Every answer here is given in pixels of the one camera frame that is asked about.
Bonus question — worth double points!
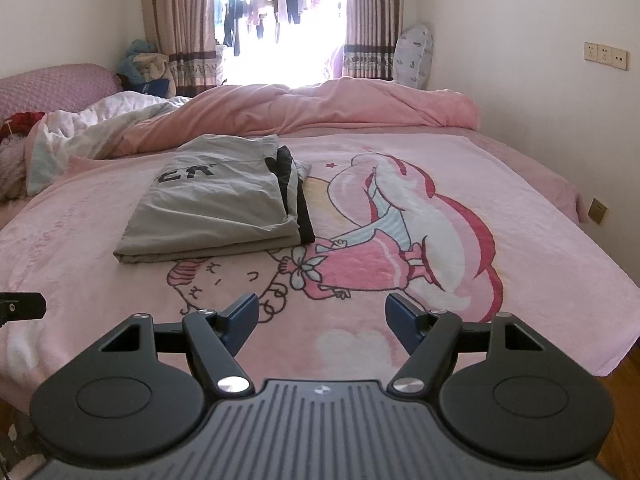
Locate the pink headboard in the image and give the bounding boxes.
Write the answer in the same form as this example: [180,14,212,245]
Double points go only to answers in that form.
[0,63,123,121]

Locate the striped brown curtain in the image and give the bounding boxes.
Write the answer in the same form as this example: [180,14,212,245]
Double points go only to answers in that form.
[139,0,218,98]
[342,0,405,81]

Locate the white wall socket panel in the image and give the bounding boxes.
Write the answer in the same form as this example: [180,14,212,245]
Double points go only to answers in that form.
[584,41,630,71]

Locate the grey and black jacket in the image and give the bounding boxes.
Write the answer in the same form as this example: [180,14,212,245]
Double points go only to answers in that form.
[114,133,316,265]

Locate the pink duvet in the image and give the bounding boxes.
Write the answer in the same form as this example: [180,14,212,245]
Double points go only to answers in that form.
[117,77,481,156]

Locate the red cloth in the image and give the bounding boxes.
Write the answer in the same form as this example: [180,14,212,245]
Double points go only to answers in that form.
[0,110,48,138]

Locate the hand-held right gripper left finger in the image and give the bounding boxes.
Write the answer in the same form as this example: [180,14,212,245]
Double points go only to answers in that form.
[100,294,258,398]

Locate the pale fuzzy cloth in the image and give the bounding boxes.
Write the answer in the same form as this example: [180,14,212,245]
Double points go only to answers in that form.
[0,135,38,203]

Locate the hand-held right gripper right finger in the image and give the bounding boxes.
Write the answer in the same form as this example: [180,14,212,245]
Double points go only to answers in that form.
[385,292,541,397]

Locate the white patterned pillow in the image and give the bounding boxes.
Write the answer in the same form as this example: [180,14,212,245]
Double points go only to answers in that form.
[392,24,433,91]

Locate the purple cloth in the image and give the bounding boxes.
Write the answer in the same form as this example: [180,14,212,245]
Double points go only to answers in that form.
[325,45,346,81]

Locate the pile of clothes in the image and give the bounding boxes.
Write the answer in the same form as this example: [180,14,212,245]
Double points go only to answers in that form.
[117,40,176,98]

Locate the row of hanging clothes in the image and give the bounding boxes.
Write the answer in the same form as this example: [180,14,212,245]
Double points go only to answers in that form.
[215,0,348,58]

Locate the pink printed blanket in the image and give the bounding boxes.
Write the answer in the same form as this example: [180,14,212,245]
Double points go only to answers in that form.
[0,132,640,378]

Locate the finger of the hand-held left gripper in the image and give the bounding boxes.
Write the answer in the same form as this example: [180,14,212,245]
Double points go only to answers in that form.
[0,292,47,323]

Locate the mauve bed sheet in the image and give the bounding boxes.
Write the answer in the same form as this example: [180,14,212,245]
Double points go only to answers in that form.
[470,127,590,223]

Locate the white quilt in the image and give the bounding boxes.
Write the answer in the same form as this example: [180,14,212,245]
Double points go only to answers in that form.
[25,91,193,196]

